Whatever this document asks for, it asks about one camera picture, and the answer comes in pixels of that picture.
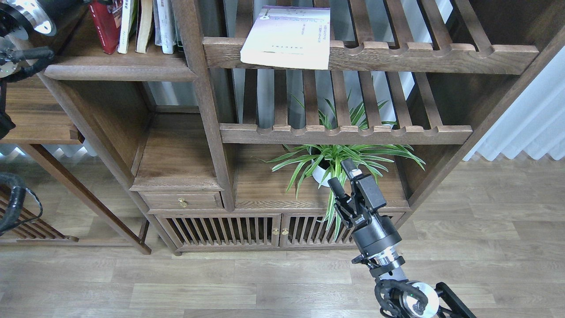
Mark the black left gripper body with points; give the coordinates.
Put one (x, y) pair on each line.
(61, 9)

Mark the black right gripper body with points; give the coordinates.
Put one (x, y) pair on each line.
(375, 235)

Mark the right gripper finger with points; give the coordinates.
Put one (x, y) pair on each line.
(345, 205)
(365, 191)

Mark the red paperback book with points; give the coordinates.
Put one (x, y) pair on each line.
(107, 21)

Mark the white lavender paperback book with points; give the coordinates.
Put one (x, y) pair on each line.
(289, 37)

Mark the yellow green paperback book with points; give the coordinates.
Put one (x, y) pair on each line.
(129, 14)

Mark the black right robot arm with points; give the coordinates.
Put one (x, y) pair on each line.
(400, 297)

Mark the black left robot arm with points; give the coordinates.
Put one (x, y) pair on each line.
(20, 18)

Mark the white plant pot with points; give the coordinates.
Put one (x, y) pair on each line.
(321, 169)

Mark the green spider plant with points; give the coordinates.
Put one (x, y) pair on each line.
(310, 156)

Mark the tan upright book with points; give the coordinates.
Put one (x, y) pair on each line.
(144, 25)

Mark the white upright book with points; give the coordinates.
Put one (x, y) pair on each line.
(165, 29)

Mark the dark green upright book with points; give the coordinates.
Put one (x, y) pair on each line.
(178, 39)

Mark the dark wooden bookshelf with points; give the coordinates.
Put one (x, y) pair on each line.
(195, 125)

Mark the brass drawer knob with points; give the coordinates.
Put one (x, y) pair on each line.
(182, 202)

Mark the white curtain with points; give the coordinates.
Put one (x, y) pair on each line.
(534, 125)

